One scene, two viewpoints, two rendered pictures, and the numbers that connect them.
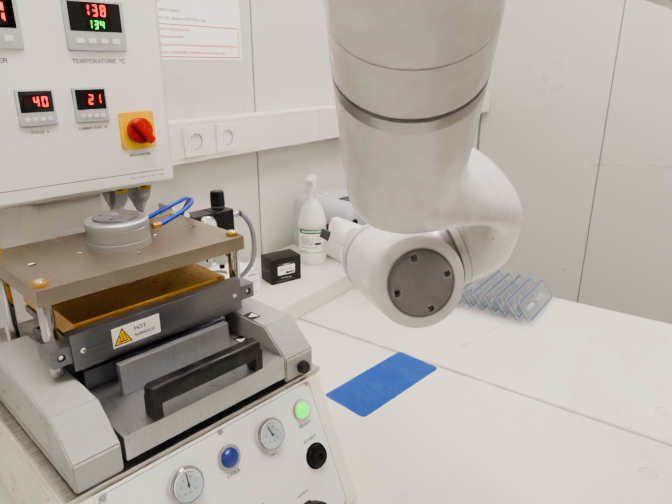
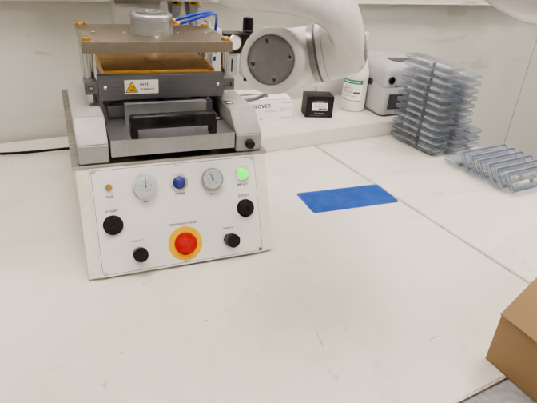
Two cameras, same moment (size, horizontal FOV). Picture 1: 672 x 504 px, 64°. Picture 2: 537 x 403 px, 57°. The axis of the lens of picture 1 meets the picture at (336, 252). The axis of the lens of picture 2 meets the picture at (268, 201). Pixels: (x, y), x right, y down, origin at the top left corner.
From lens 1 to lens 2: 0.36 m
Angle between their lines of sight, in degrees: 22
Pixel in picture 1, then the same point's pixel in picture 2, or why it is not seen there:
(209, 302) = (196, 83)
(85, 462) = (85, 146)
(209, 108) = not seen: outside the picture
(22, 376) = (74, 98)
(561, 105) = not seen: outside the picture
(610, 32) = not seen: outside the picture
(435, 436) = (358, 237)
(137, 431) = (119, 141)
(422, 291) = (270, 65)
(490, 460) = (387, 262)
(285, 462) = (220, 202)
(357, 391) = (322, 197)
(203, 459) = (161, 177)
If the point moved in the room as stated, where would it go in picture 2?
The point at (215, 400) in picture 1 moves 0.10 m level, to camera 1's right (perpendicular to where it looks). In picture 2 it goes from (176, 141) to (226, 154)
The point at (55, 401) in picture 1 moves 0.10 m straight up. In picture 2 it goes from (81, 112) to (75, 52)
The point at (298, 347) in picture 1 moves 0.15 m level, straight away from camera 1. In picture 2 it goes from (250, 129) to (276, 108)
